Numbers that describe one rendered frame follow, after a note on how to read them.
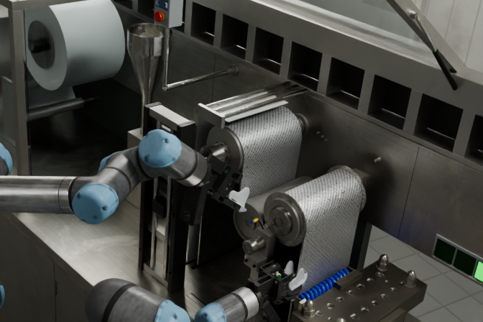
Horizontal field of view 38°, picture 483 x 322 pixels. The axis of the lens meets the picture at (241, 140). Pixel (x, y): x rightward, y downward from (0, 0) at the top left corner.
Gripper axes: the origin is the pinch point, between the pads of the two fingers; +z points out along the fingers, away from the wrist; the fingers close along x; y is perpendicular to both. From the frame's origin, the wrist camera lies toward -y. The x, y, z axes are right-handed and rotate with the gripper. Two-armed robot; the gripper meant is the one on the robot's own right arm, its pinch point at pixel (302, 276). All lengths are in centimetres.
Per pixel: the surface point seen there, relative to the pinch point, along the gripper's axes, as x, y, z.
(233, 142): 27.2, 29.3, -2.9
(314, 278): -0.2, -3.1, 5.6
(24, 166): 102, -5, -25
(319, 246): -0.3, 7.5, 5.3
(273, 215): 8.0, 17.2, -5.5
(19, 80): 102, 26, -25
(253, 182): 23.7, 16.5, 2.9
